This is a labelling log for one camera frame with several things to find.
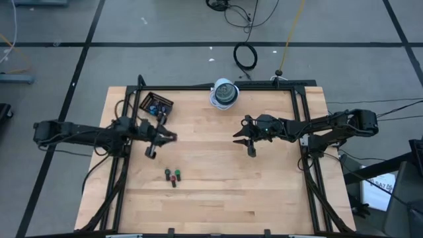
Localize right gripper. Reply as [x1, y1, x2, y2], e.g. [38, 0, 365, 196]
[232, 114, 286, 159]

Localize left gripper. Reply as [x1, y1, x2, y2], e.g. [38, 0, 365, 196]
[144, 112, 178, 160]

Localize black slotted plastic basket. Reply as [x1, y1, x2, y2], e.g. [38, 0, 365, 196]
[138, 91, 175, 118]

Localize white printed box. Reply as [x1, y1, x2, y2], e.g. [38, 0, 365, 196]
[361, 171, 397, 212]

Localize grey floor bar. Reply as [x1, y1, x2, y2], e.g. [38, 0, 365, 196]
[0, 73, 36, 85]

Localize small black floor object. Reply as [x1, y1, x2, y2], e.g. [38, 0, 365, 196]
[0, 102, 14, 122]

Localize black equipment stand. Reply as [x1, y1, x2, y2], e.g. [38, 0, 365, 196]
[340, 137, 423, 238]

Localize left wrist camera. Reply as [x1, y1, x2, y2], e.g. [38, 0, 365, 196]
[138, 119, 152, 137]

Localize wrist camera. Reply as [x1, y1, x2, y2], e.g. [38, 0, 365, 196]
[138, 119, 152, 137]
[259, 114, 277, 133]

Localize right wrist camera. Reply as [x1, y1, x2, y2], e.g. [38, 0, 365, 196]
[259, 114, 277, 133]

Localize black aluminium table frame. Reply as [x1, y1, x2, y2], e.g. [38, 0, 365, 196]
[75, 73, 357, 236]

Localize black coiled floor cable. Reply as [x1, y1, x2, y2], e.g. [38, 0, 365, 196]
[233, 42, 259, 80]

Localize yellow hanging cable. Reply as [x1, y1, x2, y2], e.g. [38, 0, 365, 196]
[278, 0, 307, 77]

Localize tangled black floor cables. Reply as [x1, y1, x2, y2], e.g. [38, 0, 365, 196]
[205, 0, 281, 34]

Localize orange floor cable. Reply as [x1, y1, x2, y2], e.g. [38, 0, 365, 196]
[0, 32, 32, 75]

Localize white floor cable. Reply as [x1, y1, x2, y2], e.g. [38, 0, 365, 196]
[0, 0, 18, 64]

